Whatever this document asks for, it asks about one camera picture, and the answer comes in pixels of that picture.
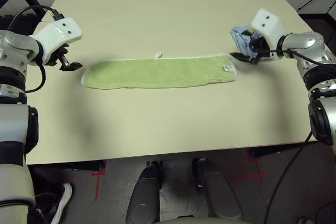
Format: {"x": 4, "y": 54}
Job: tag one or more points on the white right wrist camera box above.
{"x": 267, "y": 24}

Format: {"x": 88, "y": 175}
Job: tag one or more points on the black foam floor mats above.
{"x": 26, "y": 20}

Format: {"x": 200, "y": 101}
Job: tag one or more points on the black table foot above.
{"x": 267, "y": 151}
{"x": 89, "y": 166}

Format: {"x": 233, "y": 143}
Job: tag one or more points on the grey robot left leg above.
{"x": 144, "y": 195}

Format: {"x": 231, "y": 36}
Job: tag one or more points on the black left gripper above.
{"x": 57, "y": 55}

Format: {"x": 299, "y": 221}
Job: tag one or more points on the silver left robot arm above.
{"x": 13, "y": 129}

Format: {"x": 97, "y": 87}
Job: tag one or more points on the black sneaker with white sole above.
{"x": 64, "y": 195}

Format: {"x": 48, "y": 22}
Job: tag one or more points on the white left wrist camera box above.
{"x": 63, "y": 31}

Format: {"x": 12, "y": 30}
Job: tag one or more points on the grey robot leg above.
{"x": 144, "y": 195}
{"x": 215, "y": 190}

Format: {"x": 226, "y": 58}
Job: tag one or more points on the green towel with white trim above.
{"x": 157, "y": 73}

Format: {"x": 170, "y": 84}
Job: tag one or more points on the folded light blue towel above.
{"x": 240, "y": 37}

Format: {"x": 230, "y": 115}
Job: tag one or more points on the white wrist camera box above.
{"x": 267, "y": 24}
{"x": 63, "y": 31}

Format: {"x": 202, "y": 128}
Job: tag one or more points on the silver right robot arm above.
{"x": 309, "y": 43}

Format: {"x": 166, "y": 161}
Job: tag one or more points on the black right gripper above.
{"x": 263, "y": 49}

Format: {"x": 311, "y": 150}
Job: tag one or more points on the grey robot right leg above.
{"x": 215, "y": 190}

